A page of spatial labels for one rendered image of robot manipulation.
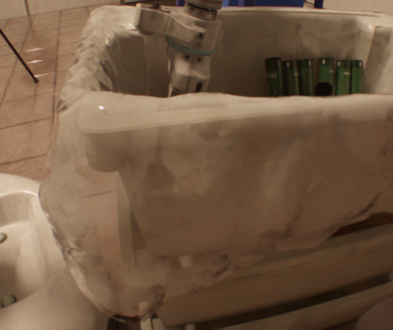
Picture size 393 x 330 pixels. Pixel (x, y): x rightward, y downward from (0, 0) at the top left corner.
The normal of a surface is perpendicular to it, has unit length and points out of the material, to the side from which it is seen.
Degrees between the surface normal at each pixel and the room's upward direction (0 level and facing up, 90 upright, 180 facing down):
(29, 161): 0
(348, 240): 0
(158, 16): 88
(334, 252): 90
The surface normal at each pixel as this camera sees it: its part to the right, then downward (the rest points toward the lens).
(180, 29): -0.37, 0.47
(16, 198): 0.19, 0.36
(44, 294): 0.21, -0.76
